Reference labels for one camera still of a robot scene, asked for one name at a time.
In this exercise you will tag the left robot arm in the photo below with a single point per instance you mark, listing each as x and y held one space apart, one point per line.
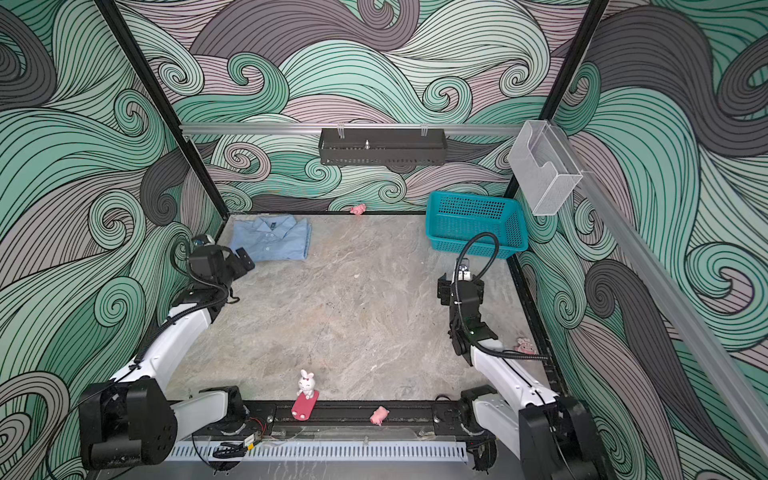
128 421

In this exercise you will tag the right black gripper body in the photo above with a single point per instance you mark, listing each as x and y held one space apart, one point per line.
446 289

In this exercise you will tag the pink round toy right side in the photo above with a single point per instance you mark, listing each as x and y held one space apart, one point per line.
525 346

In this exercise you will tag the small pink toy at back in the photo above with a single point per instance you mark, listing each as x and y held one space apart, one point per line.
358 209

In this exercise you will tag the white slotted cable duct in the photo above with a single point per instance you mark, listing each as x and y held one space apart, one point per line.
357 451

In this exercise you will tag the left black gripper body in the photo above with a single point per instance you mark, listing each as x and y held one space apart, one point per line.
234 269

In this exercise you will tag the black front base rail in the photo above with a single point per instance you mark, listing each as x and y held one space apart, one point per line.
441 414

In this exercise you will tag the aluminium rail back wall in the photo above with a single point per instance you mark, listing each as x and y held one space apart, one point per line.
277 128

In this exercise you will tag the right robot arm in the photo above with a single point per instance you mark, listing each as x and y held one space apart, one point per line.
553 436

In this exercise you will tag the black wall tray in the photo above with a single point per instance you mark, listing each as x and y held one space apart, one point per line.
398 147

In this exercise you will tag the light blue long sleeve shirt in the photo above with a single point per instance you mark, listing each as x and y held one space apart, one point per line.
272 238

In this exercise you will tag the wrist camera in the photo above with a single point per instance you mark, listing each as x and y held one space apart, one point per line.
202 240
464 274

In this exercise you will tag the teal plastic basket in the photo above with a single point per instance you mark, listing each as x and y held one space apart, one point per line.
452 219

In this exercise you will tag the aluminium rail right wall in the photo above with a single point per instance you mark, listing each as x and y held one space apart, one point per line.
738 394

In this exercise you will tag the aluminium rail wall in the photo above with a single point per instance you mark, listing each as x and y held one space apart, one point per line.
738 394
277 128

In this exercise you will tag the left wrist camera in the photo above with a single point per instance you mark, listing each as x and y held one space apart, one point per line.
202 240

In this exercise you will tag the clear acrylic wall holder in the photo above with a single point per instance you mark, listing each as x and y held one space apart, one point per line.
544 164

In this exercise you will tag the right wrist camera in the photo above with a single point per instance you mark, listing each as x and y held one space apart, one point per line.
464 274

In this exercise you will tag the small pink pig toy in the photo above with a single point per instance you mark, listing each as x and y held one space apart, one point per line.
379 416

